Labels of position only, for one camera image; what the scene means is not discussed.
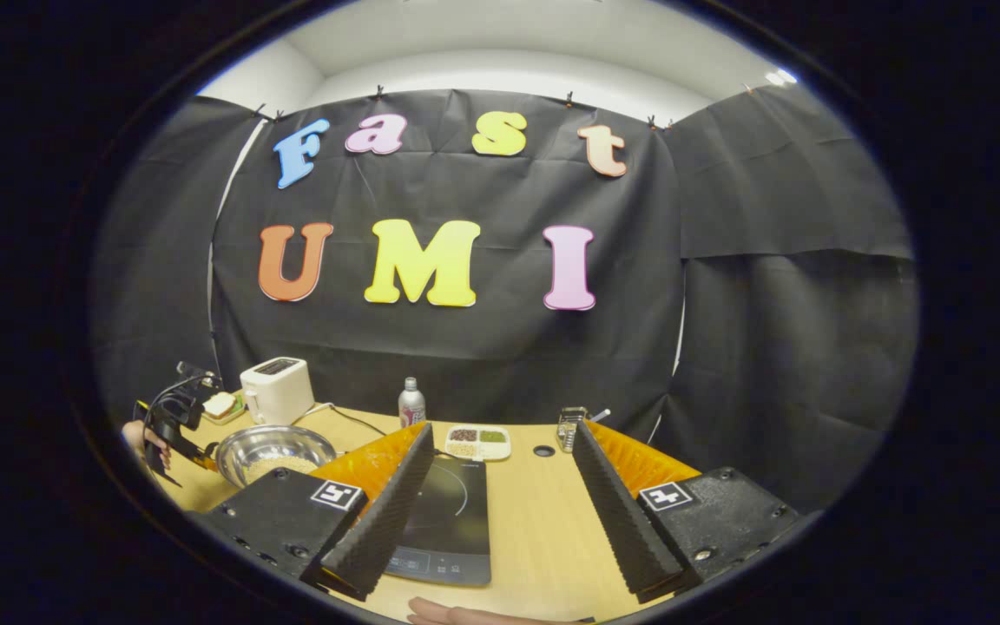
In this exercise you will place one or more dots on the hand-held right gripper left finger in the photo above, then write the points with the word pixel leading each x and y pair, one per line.
pixel 387 521

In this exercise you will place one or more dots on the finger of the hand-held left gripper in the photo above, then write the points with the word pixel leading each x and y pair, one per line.
pixel 194 451

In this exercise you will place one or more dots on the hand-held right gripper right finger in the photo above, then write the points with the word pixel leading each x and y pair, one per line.
pixel 621 521

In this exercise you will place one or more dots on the black induction cooktop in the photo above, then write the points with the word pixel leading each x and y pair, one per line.
pixel 457 521

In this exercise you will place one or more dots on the stainless steel pot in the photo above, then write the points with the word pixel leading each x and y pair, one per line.
pixel 270 444

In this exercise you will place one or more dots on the pile of yellow soybeans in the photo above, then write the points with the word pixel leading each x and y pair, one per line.
pixel 279 469

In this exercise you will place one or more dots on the small green plate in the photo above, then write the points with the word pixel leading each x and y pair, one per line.
pixel 240 408

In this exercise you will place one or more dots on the white toaster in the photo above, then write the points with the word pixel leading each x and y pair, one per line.
pixel 279 395

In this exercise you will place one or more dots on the silver drink bottle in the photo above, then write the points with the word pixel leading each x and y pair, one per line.
pixel 411 406

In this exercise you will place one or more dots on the white divided bean tray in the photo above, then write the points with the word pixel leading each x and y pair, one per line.
pixel 478 443

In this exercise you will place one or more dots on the small ceiling light panel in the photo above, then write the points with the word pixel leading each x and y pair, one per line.
pixel 782 77

